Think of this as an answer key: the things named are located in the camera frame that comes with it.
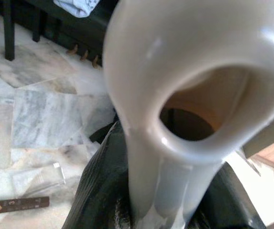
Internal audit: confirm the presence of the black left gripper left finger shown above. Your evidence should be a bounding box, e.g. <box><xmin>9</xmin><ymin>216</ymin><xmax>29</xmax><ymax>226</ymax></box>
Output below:
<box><xmin>61</xmin><ymin>120</ymin><xmax>139</xmax><ymax>229</ymax></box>

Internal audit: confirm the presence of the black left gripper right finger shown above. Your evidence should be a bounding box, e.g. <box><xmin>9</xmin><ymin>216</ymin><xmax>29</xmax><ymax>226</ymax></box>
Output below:
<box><xmin>189</xmin><ymin>161</ymin><xmax>268</xmax><ymax>229</ymax></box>

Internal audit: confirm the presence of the wooden broom with cream handle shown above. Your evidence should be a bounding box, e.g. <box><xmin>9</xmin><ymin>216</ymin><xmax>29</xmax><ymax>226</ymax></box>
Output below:
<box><xmin>102</xmin><ymin>0</ymin><xmax>274</xmax><ymax>229</ymax></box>

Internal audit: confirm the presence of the clear plastic box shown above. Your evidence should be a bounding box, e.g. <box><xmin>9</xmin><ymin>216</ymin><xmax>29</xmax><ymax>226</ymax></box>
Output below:
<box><xmin>10</xmin><ymin>162</ymin><xmax>67</xmax><ymax>195</ymax></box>

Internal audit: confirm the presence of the light brown wooden plank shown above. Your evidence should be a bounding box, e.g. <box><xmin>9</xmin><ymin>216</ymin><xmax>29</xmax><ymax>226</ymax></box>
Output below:
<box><xmin>243</xmin><ymin>135</ymin><xmax>274</xmax><ymax>174</ymax></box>

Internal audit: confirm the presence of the dark brown printed card strip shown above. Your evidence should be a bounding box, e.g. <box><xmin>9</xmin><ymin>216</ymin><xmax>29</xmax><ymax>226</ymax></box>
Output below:
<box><xmin>0</xmin><ymin>196</ymin><xmax>51</xmax><ymax>215</ymax></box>

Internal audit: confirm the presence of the brass piano pedal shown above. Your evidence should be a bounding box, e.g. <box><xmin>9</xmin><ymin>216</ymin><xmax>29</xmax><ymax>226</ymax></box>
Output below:
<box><xmin>79</xmin><ymin>50</ymin><xmax>90</xmax><ymax>62</ymax></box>
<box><xmin>91</xmin><ymin>56</ymin><xmax>103</xmax><ymax>70</ymax></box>
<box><xmin>66</xmin><ymin>44</ymin><xmax>78</xmax><ymax>55</ymax></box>

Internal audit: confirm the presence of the black piano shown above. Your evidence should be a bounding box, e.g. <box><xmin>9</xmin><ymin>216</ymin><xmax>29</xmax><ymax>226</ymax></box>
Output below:
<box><xmin>3</xmin><ymin>0</ymin><xmax>121</xmax><ymax>70</ymax></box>

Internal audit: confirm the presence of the white patterned bag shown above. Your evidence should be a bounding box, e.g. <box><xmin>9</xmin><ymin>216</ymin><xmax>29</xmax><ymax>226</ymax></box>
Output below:
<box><xmin>55</xmin><ymin>0</ymin><xmax>120</xmax><ymax>19</ymax></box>

